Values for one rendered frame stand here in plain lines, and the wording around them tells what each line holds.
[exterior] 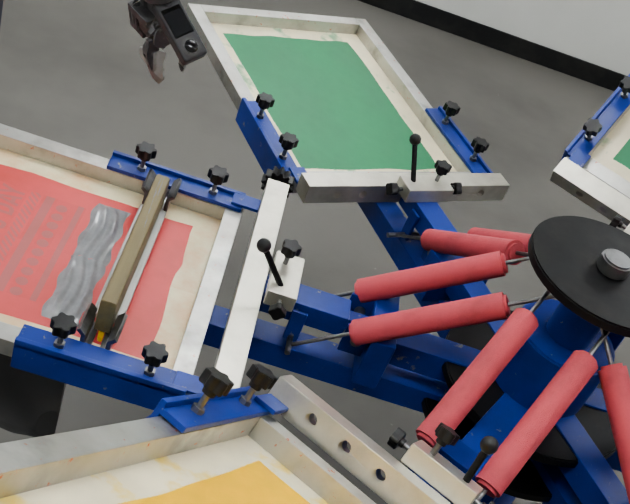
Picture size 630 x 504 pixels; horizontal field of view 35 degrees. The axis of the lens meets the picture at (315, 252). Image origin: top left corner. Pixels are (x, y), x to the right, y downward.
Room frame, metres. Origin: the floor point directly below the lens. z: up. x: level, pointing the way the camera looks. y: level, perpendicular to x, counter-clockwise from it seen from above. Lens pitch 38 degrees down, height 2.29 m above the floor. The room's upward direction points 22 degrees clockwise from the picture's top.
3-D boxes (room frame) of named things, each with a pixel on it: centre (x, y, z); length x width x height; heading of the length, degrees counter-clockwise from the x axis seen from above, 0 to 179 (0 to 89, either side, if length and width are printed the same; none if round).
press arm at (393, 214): (2.04, -0.14, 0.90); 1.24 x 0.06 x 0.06; 37
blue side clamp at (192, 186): (1.72, 0.33, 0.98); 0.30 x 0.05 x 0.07; 97
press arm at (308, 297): (1.48, -0.02, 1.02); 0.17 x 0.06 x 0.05; 97
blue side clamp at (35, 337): (1.17, 0.26, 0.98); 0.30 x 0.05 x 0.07; 97
